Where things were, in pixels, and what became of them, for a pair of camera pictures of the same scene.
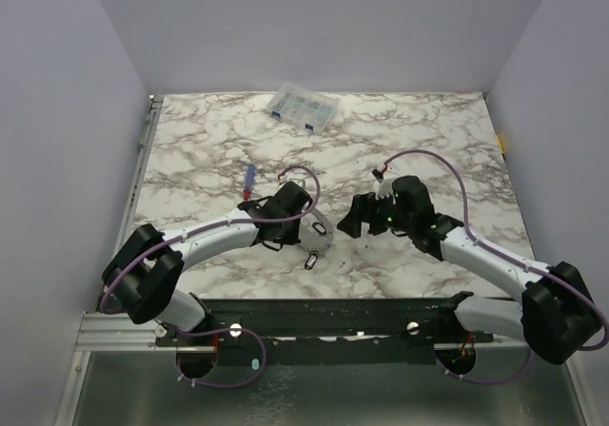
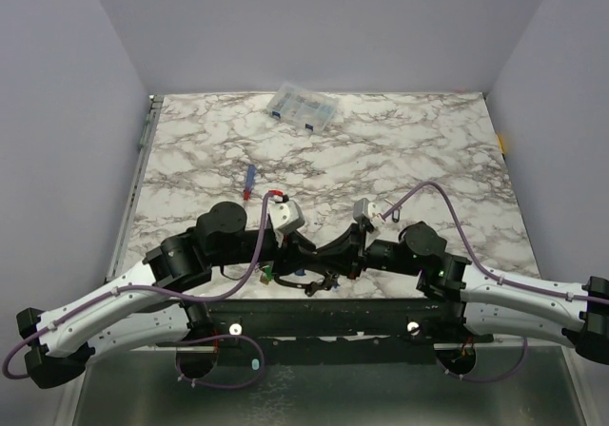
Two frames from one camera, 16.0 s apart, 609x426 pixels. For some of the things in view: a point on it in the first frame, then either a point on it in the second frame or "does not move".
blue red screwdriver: [251, 172] does not move
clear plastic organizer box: [304, 107] does not move
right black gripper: [372, 213] -> [359, 250]
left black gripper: [291, 239] -> [294, 254]
